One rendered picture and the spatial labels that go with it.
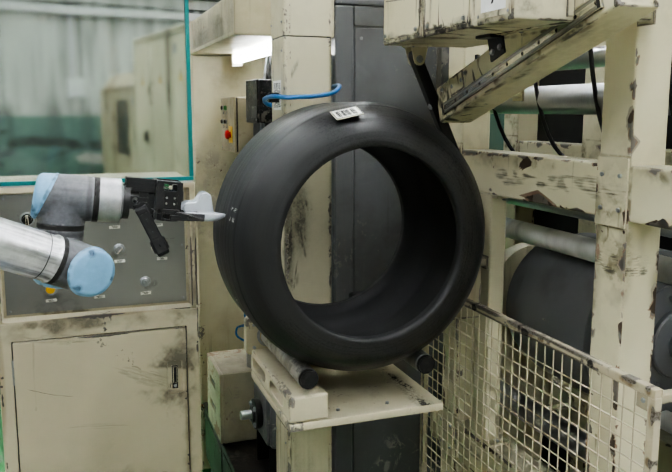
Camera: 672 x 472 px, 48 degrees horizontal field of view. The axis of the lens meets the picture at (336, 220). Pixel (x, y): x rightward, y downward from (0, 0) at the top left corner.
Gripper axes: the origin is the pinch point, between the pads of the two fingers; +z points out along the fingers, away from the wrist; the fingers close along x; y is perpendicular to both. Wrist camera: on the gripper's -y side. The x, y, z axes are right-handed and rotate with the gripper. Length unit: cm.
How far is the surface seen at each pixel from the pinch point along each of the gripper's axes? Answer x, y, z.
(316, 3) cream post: 27, 53, 25
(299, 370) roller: -8.2, -30.7, 19.1
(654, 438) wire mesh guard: -60, -25, 67
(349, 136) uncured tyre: -12.5, 20.4, 22.7
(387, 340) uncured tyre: -12.8, -22.4, 36.8
